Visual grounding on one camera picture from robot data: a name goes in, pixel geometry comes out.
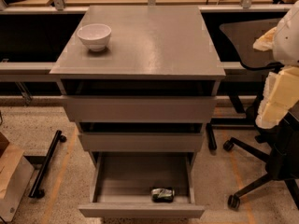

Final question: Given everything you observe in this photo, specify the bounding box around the grey top drawer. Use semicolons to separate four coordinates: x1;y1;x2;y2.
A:
63;79;216;123

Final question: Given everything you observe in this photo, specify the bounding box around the white ceramic bowl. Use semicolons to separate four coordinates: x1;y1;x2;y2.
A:
77;23;112;51

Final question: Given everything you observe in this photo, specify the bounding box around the black office chair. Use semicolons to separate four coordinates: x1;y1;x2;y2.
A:
223;16;299;209

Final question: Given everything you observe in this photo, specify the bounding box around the grey bottom drawer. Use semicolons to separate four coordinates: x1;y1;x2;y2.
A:
78;152;204;218

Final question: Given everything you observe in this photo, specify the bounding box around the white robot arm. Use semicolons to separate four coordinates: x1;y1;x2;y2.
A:
253;1;299;129

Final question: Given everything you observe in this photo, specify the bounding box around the grey drawer cabinet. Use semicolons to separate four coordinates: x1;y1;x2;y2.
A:
50;6;225;162

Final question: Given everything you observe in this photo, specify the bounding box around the grey drawer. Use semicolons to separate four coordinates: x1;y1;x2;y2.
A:
78;152;204;218
78;122;204;152
63;79;216;123

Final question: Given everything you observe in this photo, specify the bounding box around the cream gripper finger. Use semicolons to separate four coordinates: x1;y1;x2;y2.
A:
253;27;277;51
255;65;299;129

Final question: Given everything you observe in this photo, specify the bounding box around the black table leg base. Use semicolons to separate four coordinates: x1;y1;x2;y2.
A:
26;130;67;199

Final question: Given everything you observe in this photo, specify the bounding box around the black table foot right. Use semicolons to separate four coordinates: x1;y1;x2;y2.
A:
206;123;217;150

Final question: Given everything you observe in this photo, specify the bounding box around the grey middle drawer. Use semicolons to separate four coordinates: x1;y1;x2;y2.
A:
78;122;204;152

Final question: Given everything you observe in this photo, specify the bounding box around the cardboard box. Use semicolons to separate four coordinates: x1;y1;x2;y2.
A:
0;133;23;199

